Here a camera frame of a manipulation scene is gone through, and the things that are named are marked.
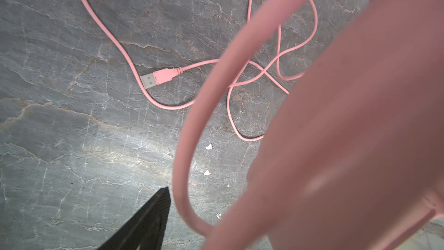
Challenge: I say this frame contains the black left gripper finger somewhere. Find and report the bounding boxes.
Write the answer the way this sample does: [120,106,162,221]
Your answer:
[99,187,171,250]

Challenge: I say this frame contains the pink headphones with cable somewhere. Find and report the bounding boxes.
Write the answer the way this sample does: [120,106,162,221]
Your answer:
[74,0,444,250]

